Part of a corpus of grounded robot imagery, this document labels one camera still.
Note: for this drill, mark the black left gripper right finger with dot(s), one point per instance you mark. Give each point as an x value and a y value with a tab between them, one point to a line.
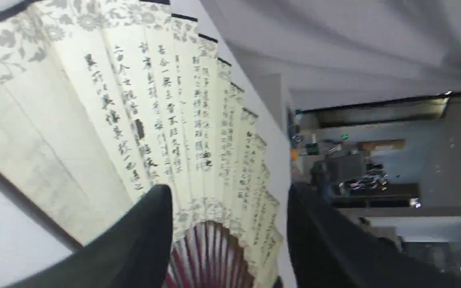
328	251

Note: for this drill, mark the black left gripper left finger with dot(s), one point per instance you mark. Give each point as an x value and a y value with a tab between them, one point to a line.
133	253

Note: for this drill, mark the folding paper fan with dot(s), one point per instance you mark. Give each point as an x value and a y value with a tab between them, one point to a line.
100	100

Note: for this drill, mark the cluttered background workbench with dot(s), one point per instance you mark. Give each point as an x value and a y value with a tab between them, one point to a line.
393	169

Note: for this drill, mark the grey backdrop curtain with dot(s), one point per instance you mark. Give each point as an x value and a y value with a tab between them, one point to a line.
331	53

